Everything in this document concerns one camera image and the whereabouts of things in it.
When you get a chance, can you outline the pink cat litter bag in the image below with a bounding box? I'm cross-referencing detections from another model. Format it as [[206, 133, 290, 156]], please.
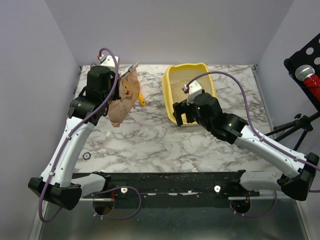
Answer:
[[107, 62, 140, 128]]

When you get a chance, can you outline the orange plastic scoop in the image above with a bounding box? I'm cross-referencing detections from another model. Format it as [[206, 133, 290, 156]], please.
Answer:
[[138, 92, 146, 107]]

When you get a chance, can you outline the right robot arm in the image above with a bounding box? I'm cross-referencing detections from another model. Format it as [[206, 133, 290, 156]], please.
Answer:
[[172, 93, 320, 201]]

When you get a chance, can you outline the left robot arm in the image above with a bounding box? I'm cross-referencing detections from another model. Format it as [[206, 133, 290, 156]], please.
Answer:
[[28, 65, 121, 210]]

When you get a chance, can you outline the red silver microphone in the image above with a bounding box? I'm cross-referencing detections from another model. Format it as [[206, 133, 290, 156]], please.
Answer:
[[295, 64, 320, 101]]

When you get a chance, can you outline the black music stand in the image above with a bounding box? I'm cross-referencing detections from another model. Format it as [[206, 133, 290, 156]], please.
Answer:
[[264, 32, 320, 151]]

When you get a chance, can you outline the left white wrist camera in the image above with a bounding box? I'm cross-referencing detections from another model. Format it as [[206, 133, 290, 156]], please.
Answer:
[[97, 54, 119, 73]]

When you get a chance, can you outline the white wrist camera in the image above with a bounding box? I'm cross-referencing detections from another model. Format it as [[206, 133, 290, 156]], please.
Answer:
[[97, 54, 119, 73], [182, 80, 204, 105]]

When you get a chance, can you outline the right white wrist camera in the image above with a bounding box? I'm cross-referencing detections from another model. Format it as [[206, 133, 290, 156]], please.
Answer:
[[182, 80, 204, 105]]

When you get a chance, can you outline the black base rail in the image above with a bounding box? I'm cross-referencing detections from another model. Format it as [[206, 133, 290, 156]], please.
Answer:
[[85, 170, 260, 209]]

